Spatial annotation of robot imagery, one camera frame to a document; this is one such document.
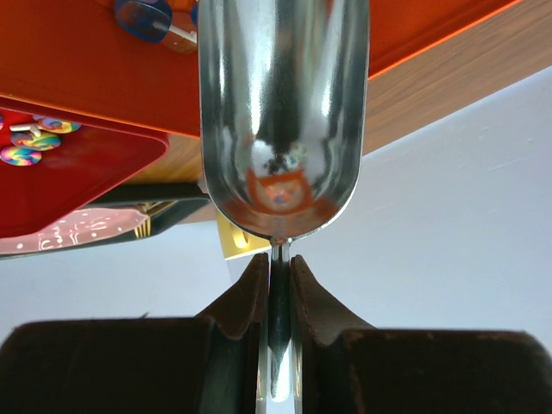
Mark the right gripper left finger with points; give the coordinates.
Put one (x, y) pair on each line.
(236, 373)

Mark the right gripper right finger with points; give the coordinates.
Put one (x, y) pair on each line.
(322, 379)

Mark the black tray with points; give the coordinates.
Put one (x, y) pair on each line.
(187, 198)

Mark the red lollipop tin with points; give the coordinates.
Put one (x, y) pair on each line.
(89, 162)

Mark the metal scoop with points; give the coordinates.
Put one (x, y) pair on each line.
(283, 91)

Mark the orange candy tin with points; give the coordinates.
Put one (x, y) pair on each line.
(72, 56)

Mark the yellow mug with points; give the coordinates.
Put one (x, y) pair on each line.
(237, 243)

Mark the gold fork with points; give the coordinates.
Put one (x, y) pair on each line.
(152, 210)

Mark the pink dotted plate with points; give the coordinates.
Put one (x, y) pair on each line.
(76, 229)

